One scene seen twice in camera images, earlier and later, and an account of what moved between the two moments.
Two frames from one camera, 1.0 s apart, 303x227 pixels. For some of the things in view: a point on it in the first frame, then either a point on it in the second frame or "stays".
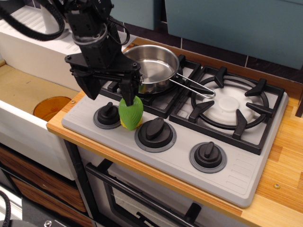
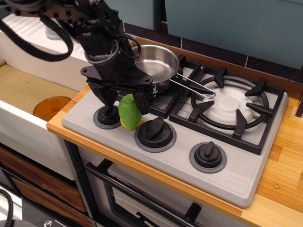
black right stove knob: x=208 y=157 stays
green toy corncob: x=131 y=116 stays
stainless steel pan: x=158 y=65 stays
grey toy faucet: x=51 y=23 to x=51 y=34
